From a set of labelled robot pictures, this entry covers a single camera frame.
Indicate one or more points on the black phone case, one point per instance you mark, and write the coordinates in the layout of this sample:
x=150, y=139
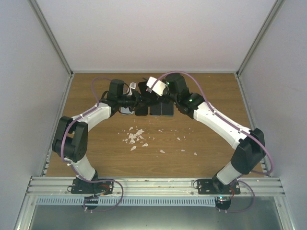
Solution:
x=142, y=111

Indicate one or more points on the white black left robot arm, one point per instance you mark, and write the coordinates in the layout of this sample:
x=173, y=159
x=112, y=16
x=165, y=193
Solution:
x=71, y=137

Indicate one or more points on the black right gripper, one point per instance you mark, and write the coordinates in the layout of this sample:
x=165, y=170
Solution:
x=162, y=100

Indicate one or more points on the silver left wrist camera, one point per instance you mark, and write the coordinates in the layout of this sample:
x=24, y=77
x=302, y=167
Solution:
x=132, y=86

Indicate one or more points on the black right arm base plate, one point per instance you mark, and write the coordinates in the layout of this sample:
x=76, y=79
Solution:
x=215, y=187

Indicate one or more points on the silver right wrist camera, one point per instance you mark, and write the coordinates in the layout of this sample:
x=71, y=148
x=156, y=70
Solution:
x=156, y=86

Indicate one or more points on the grey slotted cable duct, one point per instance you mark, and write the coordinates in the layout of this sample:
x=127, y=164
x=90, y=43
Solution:
x=128, y=201

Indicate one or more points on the light blue phone case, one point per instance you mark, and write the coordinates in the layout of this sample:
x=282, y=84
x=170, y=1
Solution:
x=125, y=111

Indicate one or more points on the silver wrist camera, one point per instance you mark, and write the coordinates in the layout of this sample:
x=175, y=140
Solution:
x=132, y=86
x=156, y=86

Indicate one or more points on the aluminium front rail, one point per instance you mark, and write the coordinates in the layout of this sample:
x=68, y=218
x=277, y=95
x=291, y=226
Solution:
x=57, y=186

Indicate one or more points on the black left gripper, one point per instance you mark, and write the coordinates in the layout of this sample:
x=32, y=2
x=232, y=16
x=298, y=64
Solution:
x=139, y=97

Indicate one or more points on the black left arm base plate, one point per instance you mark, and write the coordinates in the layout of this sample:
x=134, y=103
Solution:
x=82, y=187

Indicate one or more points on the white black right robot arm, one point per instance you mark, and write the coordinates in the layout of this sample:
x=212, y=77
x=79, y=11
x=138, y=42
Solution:
x=249, y=145

